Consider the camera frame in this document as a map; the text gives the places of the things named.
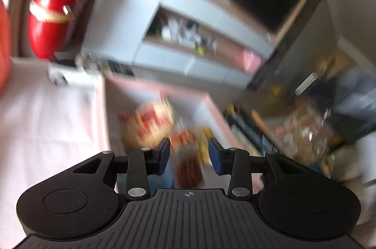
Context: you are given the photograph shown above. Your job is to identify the dark vertical panel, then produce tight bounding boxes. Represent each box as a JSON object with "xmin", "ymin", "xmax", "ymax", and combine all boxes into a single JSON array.
[{"xmin": 248, "ymin": 0, "xmax": 337, "ymax": 89}]

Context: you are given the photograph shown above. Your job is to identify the crumpled white bag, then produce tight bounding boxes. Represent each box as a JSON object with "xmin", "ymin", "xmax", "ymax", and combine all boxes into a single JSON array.
[{"xmin": 160, "ymin": 18, "xmax": 183, "ymax": 42}]

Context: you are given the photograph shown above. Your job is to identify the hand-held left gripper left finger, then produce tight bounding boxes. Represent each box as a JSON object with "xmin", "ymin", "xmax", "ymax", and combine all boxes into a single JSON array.
[{"xmin": 72, "ymin": 137, "xmax": 171, "ymax": 199}]

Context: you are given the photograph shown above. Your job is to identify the white wooden cabinet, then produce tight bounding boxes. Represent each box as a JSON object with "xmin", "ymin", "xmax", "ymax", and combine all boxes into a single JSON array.
[{"xmin": 81, "ymin": 0, "xmax": 277, "ymax": 89}]

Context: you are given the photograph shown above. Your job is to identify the blurred brown clutter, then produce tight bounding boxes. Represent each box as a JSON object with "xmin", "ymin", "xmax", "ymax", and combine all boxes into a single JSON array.
[{"xmin": 266, "ymin": 55, "xmax": 376, "ymax": 179}]

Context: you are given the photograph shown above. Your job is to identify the white and black packet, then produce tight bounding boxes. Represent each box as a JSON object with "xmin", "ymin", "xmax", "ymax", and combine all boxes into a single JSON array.
[{"xmin": 48, "ymin": 60, "xmax": 101, "ymax": 86}]

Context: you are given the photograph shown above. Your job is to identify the orange plastic carrier toy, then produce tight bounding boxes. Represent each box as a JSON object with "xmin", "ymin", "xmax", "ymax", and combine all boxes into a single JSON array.
[{"xmin": 0, "ymin": 0, "xmax": 13, "ymax": 95}]

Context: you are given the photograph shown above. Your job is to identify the grey woven tablecloth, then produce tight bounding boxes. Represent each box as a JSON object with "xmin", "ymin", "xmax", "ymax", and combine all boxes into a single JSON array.
[{"xmin": 0, "ymin": 57, "xmax": 118, "ymax": 199}]

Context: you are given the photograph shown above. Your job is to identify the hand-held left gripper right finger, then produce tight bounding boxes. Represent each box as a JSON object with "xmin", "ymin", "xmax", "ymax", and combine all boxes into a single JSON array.
[{"xmin": 208, "ymin": 138, "xmax": 309, "ymax": 199}]

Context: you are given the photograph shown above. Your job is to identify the pink cardboard box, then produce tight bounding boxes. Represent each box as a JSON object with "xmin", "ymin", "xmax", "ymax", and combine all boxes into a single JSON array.
[{"xmin": 98, "ymin": 73, "xmax": 250, "ymax": 191}]

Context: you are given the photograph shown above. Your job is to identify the rice cracker packet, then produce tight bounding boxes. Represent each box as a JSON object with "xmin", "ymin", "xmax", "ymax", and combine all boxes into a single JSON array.
[{"xmin": 117, "ymin": 99, "xmax": 177, "ymax": 150}]

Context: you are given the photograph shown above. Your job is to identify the yellow snack packet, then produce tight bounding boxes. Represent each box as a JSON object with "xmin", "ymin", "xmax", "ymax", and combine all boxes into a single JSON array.
[{"xmin": 197, "ymin": 127, "xmax": 213, "ymax": 165}]

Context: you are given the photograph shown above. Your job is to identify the black snack bag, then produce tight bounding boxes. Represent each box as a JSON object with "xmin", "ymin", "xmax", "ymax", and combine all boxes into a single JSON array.
[{"xmin": 225, "ymin": 104, "xmax": 283, "ymax": 155}]

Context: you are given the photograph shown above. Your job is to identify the small pink box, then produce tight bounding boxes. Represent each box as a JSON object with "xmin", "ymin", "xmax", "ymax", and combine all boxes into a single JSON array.
[{"xmin": 242, "ymin": 49, "xmax": 264, "ymax": 74}]

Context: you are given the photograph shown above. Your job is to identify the brown stick snack packet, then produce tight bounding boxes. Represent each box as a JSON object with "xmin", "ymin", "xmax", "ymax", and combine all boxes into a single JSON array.
[{"xmin": 170, "ymin": 128, "xmax": 206, "ymax": 188}]

